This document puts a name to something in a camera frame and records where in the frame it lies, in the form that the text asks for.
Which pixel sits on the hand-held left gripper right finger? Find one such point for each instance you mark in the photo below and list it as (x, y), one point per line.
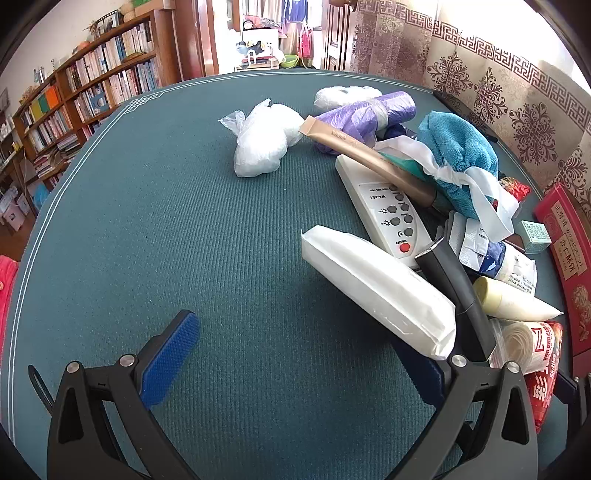
(427, 376)

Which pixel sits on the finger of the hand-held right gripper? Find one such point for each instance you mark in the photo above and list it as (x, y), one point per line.
(575, 392)

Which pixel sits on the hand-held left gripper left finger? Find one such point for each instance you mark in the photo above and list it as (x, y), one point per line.
(171, 355)

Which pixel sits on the white tissue packet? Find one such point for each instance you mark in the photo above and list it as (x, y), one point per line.
(378, 290)

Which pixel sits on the cream lotion tube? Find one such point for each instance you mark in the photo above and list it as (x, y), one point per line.
(512, 302)

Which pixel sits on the blue white medicine pouch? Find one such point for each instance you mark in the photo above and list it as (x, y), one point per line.
(489, 263)

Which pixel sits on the red tin box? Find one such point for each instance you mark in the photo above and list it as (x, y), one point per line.
(570, 258)

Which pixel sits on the small teal white box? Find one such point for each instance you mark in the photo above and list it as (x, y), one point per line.
(535, 236)

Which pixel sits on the white remote control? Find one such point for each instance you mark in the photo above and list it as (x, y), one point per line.
(378, 207)

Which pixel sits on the red snack packet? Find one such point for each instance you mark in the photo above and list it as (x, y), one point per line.
(513, 188)

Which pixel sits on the large white plastic bag bundle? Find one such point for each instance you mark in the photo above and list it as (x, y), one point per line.
(258, 147)

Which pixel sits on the gold cosmetic tube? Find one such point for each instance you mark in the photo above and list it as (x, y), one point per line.
(360, 152)

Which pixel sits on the purple garbage bag roll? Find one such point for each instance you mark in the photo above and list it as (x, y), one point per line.
(369, 115)

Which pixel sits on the green felt desktop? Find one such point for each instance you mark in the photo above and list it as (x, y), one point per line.
(184, 230)

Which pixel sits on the red white printed packet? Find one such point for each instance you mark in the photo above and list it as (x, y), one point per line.
(542, 355)

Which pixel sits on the black folding comb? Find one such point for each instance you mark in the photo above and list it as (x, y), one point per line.
(455, 286)

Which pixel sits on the brown perfume bottle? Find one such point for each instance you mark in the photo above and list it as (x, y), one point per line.
(516, 242)

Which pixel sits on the pink cloth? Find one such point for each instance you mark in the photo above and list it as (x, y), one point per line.
(5, 295)

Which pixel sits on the plastic storage bin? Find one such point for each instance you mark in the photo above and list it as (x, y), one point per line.
(14, 212)

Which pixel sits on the wooden bookshelf with books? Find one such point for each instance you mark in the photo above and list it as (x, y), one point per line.
(92, 78)

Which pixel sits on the small white plastic bag bundle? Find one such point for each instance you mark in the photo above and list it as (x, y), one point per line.
(337, 98)

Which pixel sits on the patterned beige curtain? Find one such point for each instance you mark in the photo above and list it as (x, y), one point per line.
(508, 92)

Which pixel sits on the green basin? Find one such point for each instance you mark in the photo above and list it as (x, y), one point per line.
(288, 61)

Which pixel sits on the pink hanging bag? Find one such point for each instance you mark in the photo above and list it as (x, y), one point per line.
(304, 46)

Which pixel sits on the wooden door frame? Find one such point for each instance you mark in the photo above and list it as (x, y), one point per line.
(198, 41)

